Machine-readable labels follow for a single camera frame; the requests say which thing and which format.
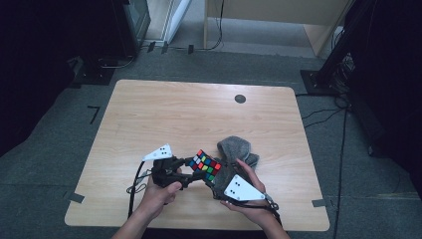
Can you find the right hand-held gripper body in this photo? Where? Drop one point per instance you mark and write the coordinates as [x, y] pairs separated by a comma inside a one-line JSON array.
[[240, 191]]

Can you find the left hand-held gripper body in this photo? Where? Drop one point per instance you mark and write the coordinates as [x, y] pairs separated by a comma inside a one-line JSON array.
[[159, 153]]

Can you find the multicoloured puzzle cube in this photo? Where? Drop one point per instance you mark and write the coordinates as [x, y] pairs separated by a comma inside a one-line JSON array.
[[204, 164]]

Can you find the grey cloth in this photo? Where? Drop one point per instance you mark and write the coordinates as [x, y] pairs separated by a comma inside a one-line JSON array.
[[235, 149]]

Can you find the person's right hand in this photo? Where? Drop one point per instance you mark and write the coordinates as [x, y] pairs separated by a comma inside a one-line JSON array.
[[255, 215]]

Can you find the person's left hand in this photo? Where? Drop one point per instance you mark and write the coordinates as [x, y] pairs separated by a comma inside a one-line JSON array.
[[156, 199]]

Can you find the black tape corner mark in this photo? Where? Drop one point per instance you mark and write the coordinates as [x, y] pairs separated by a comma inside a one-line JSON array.
[[95, 114]]

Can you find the grey tape strip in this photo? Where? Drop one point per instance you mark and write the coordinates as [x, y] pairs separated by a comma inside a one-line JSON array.
[[76, 197], [319, 202]]

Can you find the dark round table grommet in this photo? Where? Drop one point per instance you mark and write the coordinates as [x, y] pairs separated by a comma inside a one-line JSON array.
[[240, 98]]

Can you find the black tape piece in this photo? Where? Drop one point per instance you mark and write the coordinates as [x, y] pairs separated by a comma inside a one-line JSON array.
[[190, 49], [151, 46], [165, 47]]

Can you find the dark monitor cabinet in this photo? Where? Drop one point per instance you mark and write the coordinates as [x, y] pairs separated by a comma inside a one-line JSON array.
[[132, 23]]

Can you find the white panel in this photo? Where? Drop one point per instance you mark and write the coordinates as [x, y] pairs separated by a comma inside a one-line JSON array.
[[175, 16]]

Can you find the dark curtain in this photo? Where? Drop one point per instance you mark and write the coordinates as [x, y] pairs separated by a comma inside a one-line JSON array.
[[398, 83], [33, 66]]

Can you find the black metal stand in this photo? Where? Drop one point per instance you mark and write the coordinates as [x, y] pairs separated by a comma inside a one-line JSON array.
[[331, 66]]

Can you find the light wooden desk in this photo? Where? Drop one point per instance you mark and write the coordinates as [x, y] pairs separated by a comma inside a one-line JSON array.
[[265, 8]]

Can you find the black stand base plate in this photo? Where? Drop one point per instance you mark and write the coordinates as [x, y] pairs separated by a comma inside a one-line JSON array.
[[94, 74]]

